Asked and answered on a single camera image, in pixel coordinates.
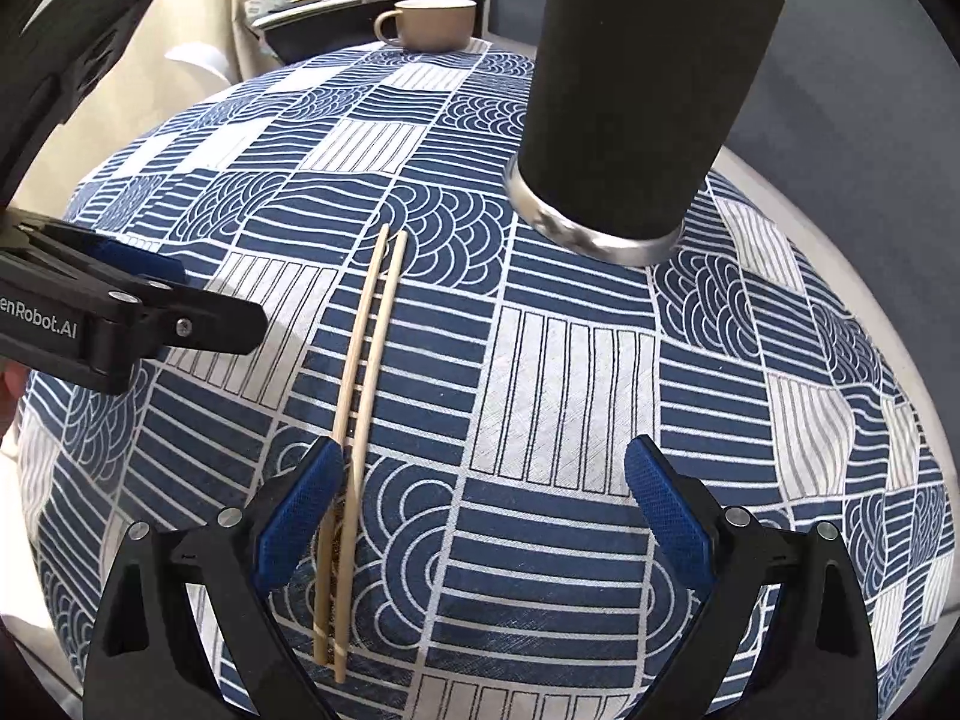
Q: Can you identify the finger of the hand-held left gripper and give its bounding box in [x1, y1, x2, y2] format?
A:
[112, 283, 269, 362]
[15, 214, 190, 293]

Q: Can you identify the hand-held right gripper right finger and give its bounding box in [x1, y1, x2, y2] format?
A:
[624, 435, 878, 720]

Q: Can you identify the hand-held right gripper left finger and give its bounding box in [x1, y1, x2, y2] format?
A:
[81, 436, 344, 720]

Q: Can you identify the wooden chopstick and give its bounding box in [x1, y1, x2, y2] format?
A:
[313, 223, 391, 667]
[334, 231, 410, 685]

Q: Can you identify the black cylindrical utensil holder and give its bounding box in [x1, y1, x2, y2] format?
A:
[504, 0, 786, 267]

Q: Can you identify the person's left hand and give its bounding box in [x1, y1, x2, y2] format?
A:
[0, 361, 29, 428]

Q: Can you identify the blue white patterned tablecloth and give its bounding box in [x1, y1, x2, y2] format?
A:
[15, 41, 947, 720]

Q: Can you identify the white plastic object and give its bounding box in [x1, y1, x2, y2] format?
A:
[163, 43, 230, 89]

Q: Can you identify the cream curtain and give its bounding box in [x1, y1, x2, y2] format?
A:
[142, 0, 252, 102]

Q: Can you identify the black side desk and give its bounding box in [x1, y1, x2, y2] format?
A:
[240, 0, 492, 67]

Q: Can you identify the beige ceramic cup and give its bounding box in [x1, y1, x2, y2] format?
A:
[373, 0, 479, 52]

